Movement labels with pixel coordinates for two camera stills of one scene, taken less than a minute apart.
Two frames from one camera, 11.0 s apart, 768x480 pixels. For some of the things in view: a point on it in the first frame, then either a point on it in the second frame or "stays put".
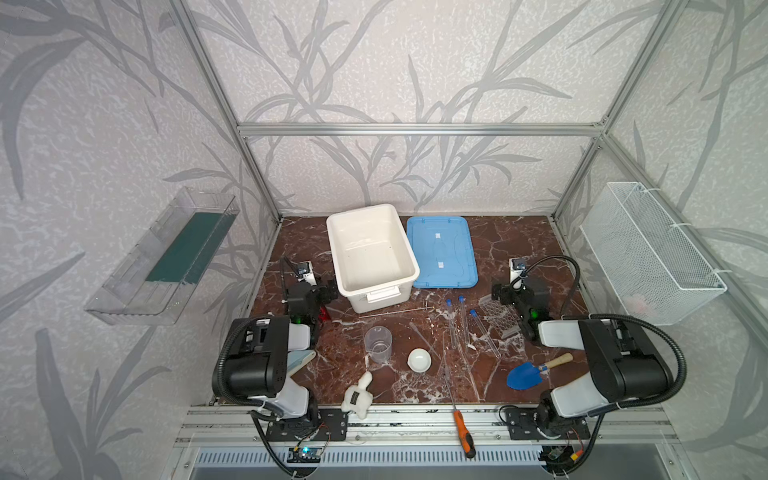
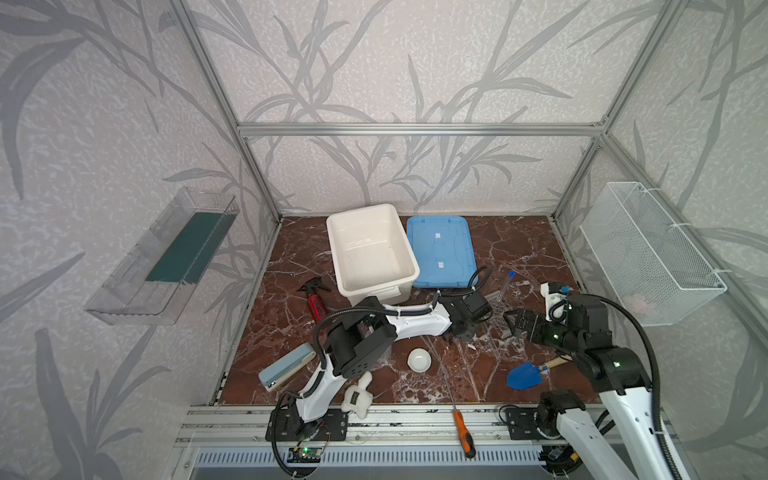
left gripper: (324, 293) to (466, 321)
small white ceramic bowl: (419, 360) stays put
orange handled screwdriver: (466, 439) stays put
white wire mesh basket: (655, 269) stays put
